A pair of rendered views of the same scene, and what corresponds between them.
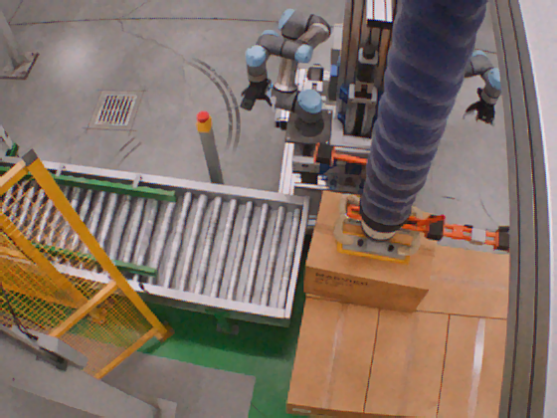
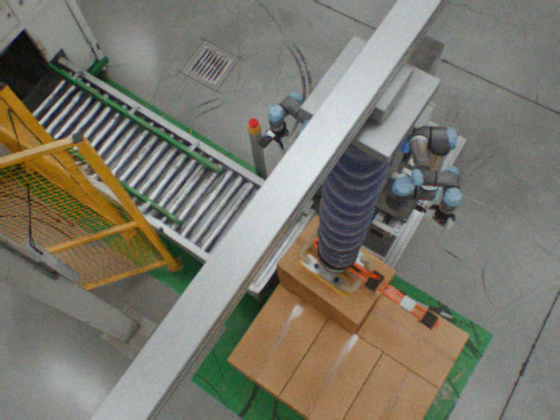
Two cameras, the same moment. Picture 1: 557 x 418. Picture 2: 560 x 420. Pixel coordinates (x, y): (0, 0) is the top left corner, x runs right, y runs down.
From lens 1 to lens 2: 1.14 m
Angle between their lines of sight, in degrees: 13
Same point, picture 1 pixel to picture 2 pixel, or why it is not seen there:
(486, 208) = (485, 279)
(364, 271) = (315, 286)
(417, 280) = (351, 312)
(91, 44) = not seen: outside the picture
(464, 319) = (393, 363)
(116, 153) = (197, 106)
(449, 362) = (364, 392)
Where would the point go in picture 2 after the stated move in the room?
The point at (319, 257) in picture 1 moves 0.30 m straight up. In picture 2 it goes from (288, 262) to (287, 247)
